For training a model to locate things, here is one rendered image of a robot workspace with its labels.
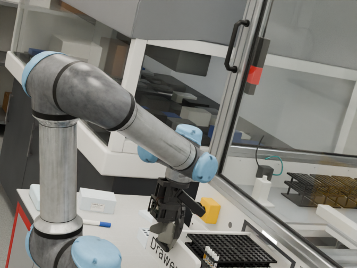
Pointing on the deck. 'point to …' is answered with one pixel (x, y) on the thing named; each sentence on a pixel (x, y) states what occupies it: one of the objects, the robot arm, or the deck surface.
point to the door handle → (234, 44)
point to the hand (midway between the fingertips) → (167, 244)
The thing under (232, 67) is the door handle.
